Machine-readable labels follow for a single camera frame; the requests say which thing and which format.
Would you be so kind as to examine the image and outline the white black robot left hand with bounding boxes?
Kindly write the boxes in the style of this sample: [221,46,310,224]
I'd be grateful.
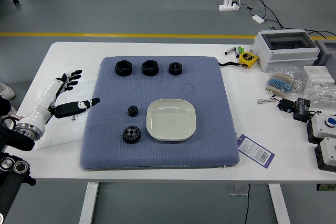
[18,69,101,131]

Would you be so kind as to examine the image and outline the small black gear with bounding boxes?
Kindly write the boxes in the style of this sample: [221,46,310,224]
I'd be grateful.
[128,104,139,118]

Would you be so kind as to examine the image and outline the big black gear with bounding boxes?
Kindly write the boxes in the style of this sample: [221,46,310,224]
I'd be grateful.
[122,125,142,145]

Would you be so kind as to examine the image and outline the large black hex nut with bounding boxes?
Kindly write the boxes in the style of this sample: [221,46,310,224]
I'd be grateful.
[114,60,133,77]
[141,59,160,77]

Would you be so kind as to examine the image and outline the small black hex nut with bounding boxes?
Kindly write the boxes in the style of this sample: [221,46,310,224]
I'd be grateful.
[168,61,184,76]

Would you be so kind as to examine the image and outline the button box with blue button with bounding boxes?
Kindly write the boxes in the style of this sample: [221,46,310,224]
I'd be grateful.
[306,112,336,145]

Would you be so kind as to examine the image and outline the plain grey box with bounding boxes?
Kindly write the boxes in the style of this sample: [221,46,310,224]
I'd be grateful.
[312,39,336,67]

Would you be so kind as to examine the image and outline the white black button box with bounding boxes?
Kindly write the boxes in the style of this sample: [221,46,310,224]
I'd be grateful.
[314,136,336,173]

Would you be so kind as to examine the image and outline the white table leg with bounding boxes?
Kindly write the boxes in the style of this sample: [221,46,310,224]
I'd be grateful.
[79,182,100,224]
[267,183,291,224]

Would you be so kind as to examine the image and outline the white square dish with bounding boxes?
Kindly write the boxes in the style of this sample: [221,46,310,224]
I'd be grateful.
[145,98,197,142]

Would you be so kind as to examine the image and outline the blue-grey quilted mat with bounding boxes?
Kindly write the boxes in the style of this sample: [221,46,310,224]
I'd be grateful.
[79,56,241,172]

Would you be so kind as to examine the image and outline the white power strip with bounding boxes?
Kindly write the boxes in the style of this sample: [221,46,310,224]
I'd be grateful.
[218,0,241,12]

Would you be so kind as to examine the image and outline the purple white tag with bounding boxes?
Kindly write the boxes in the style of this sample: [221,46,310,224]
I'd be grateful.
[236,134,276,169]

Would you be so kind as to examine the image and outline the bag of blue resistors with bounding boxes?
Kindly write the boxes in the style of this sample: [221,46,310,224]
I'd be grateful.
[265,66,307,98]

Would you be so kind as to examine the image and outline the black electronics module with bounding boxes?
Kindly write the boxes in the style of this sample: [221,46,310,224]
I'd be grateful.
[292,97,313,123]

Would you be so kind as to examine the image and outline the white foam pad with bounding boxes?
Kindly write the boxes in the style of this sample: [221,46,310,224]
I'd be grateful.
[303,65,336,84]

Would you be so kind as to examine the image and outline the clear bag of small parts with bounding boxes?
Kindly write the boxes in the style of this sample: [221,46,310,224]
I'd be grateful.
[299,81,336,109]

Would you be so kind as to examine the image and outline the yellow tape measure with strap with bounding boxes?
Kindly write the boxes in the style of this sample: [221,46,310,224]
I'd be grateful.
[217,52,259,69]

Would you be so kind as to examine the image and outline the grey metal bracket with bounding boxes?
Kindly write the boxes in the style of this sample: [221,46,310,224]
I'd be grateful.
[227,183,250,196]

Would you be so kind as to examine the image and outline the black cable under table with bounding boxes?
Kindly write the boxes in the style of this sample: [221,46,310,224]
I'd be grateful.
[244,183,251,224]

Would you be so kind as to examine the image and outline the black floor cable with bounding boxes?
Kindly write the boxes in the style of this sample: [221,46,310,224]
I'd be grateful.
[245,0,336,41]

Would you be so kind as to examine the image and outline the black servo with wires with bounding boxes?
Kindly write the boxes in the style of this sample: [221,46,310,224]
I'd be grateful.
[258,97,294,114]

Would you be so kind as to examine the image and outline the grey enclosure with clear lid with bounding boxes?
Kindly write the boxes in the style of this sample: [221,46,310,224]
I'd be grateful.
[253,29,321,73]

